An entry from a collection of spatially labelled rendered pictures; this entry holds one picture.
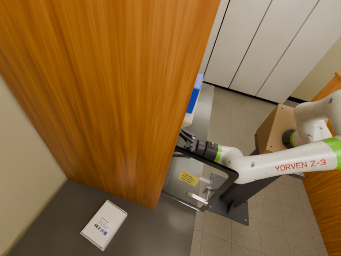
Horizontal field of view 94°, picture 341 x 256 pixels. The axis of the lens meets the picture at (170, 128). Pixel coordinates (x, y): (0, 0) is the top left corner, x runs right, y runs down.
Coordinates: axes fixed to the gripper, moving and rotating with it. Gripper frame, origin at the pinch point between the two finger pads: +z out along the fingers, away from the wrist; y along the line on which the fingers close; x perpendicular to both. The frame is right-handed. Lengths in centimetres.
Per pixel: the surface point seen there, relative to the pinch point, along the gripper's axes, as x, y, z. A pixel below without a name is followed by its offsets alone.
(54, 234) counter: 27, 48, 31
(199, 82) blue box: -39.1, 10.8, -7.8
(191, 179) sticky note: -3.0, 19.7, -16.7
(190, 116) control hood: -30.1, 15.1, -8.2
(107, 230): 23.1, 41.1, 10.4
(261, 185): 62, -34, -89
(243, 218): 120, -26, -102
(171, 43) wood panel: -52, 26, -1
